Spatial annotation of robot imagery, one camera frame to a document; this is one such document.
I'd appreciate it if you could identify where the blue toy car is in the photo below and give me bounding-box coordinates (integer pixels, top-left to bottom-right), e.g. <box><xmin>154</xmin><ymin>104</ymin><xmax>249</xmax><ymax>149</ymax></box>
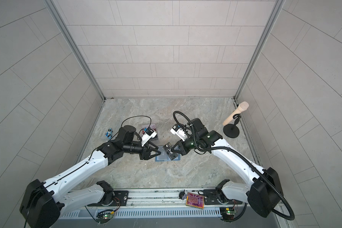
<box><xmin>105</xmin><ymin>128</ymin><xmax>113</xmax><ymax>139</ymax></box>

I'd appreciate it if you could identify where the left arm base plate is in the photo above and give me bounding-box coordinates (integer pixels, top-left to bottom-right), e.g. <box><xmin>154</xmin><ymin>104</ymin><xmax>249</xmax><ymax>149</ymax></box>
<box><xmin>87</xmin><ymin>191</ymin><xmax>129</xmax><ymax>207</ymax></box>

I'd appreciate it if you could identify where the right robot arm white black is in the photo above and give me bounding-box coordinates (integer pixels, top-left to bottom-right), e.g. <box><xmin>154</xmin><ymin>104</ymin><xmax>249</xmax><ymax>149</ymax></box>
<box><xmin>170</xmin><ymin>118</ymin><xmax>295</xmax><ymax>220</ymax></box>

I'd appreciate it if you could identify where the blue card holder wallet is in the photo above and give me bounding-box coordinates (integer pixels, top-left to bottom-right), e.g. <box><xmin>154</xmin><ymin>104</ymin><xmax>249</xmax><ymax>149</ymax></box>
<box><xmin>155</xmin><ymin>147</ymin><xmax>181</xmax><ymax>162</ymax></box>

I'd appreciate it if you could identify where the small black knob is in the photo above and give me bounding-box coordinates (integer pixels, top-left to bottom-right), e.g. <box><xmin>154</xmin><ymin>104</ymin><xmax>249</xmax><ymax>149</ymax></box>
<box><xmin>179</xmin><ymin>191</ymin><xmax>187</xmax><ymax>200</ymax></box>

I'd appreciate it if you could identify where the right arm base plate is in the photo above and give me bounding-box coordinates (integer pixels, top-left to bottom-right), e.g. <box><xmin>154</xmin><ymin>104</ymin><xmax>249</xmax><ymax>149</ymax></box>
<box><xmin>198</xmin><ymin>189</ymin><xmax>243</xmax><ymax>205</ymax></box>

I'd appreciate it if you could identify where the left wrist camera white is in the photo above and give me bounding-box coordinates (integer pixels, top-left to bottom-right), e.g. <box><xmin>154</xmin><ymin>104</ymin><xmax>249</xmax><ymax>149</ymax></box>
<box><xmin>141</xmin><ymin>127</ymin><xmax>157</xmax><ymax>146</ymax></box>

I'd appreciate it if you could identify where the right green circuit board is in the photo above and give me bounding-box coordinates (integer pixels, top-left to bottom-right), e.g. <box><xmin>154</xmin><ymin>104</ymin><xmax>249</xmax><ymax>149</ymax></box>
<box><xmin>219</xmin><ymin>208</ymin><xmax>236</xmax><ymax>222</ymax></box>

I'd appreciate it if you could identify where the left green circuit board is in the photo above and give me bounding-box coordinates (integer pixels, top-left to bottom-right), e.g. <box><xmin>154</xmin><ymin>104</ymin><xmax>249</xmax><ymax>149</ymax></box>
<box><xmin>97</xmin><ymin>210</ymin><xmax>115</xmax><ymax>224</ymax></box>

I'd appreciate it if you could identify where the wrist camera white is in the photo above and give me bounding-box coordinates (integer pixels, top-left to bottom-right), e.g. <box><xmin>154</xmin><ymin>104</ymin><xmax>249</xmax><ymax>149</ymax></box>
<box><xmin>141</xmin><ymin>127</ymin><xmax>157</xmax><ymax>146</ymax></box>
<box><xmin>170</xmin><ymin>124</ymin><xmax>188</xmax><ymax>142</ymax></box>

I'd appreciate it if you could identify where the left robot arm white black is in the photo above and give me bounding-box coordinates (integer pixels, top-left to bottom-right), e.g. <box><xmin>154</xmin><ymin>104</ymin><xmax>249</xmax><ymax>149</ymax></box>
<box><xmin>20</xmin><ymin>125</ymin><xmax>161</xmax><ymax>228</ymax></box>

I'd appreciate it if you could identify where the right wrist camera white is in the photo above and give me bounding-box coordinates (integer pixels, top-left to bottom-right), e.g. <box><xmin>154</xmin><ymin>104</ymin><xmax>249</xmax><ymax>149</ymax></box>
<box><xmin>170</xmin><ymin>124</ymin><xmax>188</xmax><ymax>142</ymax></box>

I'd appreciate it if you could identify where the beige microphone on stand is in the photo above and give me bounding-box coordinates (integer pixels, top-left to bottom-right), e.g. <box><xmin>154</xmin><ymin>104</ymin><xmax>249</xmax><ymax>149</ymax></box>
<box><xmin>223</xmin><ymin>101</ymin><xmax>249</xmax><ymax>138</ymax></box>

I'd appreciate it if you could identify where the black corrugated cable conduit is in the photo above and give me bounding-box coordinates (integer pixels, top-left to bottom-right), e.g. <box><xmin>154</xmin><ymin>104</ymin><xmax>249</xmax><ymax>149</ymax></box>
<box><xmin>172</xmin><ymin>111</ymin><xmax>295</xmax><ymax>223</ymax></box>

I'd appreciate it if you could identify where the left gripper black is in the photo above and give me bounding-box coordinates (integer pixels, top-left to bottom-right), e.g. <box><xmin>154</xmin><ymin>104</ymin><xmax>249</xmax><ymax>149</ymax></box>
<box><xmin>122</xmin><ymin>141</ymin><xmax>161</xmax><ymax>162</ymax></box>

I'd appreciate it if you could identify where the black VIP card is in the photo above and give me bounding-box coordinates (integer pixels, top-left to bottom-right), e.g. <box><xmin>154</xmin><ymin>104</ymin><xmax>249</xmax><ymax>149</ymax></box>
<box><xmin>163</xmin><ymin>142</ymin><xmax>178</xmax><ymax>160</ymax></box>

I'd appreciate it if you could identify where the green circuit board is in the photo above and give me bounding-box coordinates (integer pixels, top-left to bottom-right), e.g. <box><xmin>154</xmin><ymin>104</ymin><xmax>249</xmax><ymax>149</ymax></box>
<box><xmin>97</xmin><ymin>210</ymin><xmax>115</xmax><ymax>224</ymax></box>
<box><xmin>219</xmin><ymin>208</ymin><xmax>236</xmax><ymax>222</ymax></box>

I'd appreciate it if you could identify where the pink orange patterned card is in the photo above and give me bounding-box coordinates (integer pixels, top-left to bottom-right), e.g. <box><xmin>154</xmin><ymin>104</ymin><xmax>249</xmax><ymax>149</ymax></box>
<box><xmin>185</xmin><ymin>192</ymin><xmax>204</xmax><ymax>209</ymax></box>

